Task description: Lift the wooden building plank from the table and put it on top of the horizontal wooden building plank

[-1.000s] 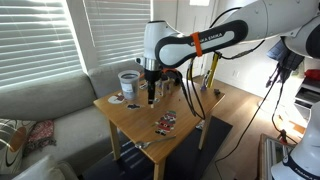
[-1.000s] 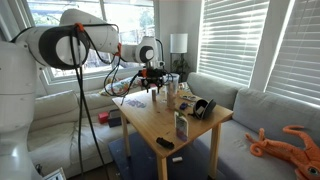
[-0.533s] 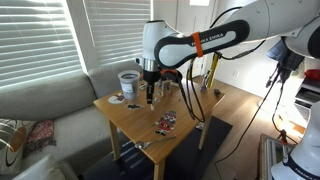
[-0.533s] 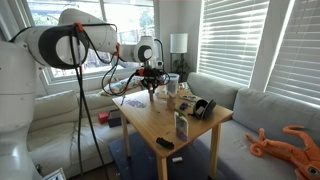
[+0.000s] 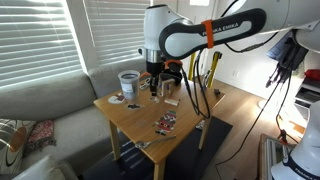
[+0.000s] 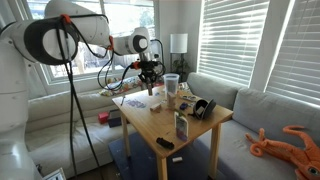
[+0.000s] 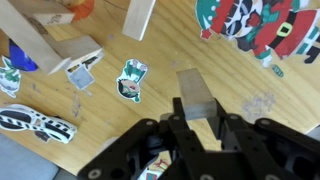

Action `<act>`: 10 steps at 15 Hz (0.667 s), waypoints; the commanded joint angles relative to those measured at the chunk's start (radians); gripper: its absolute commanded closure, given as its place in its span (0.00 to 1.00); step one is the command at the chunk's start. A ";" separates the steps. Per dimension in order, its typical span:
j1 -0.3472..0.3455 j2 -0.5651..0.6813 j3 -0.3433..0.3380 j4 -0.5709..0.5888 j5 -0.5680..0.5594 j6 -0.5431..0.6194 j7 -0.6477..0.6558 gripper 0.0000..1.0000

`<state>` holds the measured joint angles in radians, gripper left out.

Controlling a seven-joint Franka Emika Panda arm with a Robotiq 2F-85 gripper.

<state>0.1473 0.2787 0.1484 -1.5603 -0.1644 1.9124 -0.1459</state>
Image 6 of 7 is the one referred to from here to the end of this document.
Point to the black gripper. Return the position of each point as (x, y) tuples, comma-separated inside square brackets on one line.
[(148, 78)]

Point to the small wooden building plank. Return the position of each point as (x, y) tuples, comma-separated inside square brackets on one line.
[(155, 107)]

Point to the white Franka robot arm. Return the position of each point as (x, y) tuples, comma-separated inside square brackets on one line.
[(93, 26)]

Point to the colourful patterned pillow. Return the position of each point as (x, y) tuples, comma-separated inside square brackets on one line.
[(128, 86)]

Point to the clear plastic container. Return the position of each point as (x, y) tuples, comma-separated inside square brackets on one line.
[(171, 81)]

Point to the wooden table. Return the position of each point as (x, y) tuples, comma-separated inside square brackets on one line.
[(150, 126)]

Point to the small purple object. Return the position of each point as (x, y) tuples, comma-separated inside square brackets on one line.
[(183, 106)]

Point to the dark potted plant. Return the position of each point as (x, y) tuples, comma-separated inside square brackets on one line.
[(180, 66)]

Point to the sunglasses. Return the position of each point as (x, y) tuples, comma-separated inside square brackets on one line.
[(188, 97)]

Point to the arc floor lamp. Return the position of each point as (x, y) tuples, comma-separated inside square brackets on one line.
[(162, 53)]

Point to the dark blue box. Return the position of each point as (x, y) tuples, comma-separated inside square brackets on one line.
[(115, 119)]

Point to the small clear bottle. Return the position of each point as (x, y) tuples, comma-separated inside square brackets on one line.
[(181, 126)]

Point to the red box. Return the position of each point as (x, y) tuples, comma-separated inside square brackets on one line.
[(103, 117)]

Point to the small black object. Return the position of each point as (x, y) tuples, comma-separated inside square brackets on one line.
[(165, 143)]

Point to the floor lamp white shade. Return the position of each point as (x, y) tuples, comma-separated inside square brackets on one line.
[(179, 43)]

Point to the dark blue rug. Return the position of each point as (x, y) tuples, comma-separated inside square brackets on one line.
[(143, 163)]

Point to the small white object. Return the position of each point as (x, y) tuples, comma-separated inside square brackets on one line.
[(177, 159)]

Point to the wide white window blind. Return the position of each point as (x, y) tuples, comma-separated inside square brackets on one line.
[(230, 36)]

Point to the grey sofa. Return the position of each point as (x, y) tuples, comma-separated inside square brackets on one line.
[(253, 113)]

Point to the white sofa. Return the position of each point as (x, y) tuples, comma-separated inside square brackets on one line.
[(50, 140)]

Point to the narrow white window blind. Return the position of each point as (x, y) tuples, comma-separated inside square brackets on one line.
[(300, 56)]

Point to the orange octopus plush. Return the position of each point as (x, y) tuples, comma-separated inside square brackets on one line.
[(293, 153)]

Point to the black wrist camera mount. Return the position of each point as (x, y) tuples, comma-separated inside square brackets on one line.
[(148, 64)]

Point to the picture frame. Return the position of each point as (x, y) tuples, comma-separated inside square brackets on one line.
[(55, 175)]

